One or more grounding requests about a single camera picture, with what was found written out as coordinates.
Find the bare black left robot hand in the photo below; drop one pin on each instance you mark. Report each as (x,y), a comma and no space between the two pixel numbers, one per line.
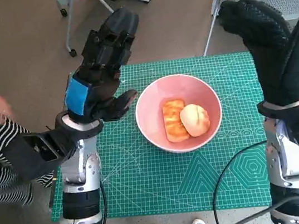
(100,65)

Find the pink bowl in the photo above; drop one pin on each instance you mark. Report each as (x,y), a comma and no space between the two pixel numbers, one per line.
(152,108)

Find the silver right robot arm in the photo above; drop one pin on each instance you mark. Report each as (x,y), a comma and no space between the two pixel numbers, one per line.
(288,158)

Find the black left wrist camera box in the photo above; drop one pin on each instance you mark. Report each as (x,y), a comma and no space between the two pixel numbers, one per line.
(29,155)

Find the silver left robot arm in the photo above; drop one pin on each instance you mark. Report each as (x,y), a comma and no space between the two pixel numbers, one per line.
(76,168)

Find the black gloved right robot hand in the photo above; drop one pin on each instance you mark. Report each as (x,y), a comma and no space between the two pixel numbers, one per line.
(274,65)

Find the round toy bread bun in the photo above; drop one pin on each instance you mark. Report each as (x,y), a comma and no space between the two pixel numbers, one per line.
(195,120)

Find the green cutting mat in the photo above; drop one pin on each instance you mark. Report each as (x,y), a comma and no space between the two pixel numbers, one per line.
(149,185)

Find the long toy bread loaf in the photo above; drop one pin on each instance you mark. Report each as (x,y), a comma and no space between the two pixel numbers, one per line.
(171,120)

